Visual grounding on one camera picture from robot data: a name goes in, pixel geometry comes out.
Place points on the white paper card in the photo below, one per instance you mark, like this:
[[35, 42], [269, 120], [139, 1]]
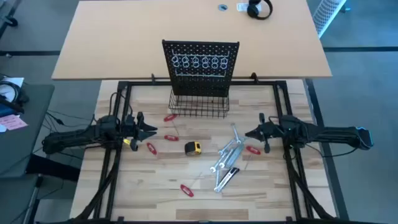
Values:
[[242, 7]]

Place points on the yellow black tape measure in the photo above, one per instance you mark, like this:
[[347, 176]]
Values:
[[192, 148]]

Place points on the black metal pegboard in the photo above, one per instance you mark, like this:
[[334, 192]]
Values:
[[199, 84]]

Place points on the black aluminium table frame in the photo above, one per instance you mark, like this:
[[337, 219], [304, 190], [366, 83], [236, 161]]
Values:
[[143, 83]]

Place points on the white paper sheet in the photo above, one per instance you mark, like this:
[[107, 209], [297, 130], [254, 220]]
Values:
[[17, 81]]

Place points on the black headphones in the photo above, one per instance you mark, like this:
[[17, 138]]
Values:
[[253, 11]]

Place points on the black silver utility knife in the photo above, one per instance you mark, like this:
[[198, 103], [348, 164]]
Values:
[[232, 174]]

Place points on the light wood desk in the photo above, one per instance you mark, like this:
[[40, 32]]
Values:
[[124, 37]]

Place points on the white perforated panel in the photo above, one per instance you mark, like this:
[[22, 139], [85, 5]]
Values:
[[326, 15]]

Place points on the black frame clamp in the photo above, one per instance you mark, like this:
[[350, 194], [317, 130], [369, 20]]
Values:
[[254, 77], [153, 77]]

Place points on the blue notebook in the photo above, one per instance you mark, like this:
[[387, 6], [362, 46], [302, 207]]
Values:
[[4, 111]]

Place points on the black chair caster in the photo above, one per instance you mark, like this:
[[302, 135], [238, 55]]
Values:
[[12, 21]]

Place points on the pink sticky note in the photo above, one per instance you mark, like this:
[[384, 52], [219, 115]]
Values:
[[14, 122]]

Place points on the gray side table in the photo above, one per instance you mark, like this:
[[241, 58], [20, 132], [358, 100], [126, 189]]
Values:
[[25, 146]]

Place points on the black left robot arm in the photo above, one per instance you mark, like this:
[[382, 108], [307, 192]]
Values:
[[71, 138]]

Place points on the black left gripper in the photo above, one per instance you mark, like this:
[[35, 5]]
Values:
[[128, 128]]

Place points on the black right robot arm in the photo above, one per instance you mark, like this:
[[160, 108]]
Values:
[[326, 133]]

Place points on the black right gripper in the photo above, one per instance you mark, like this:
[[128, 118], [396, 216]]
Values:
[[273, 130]]

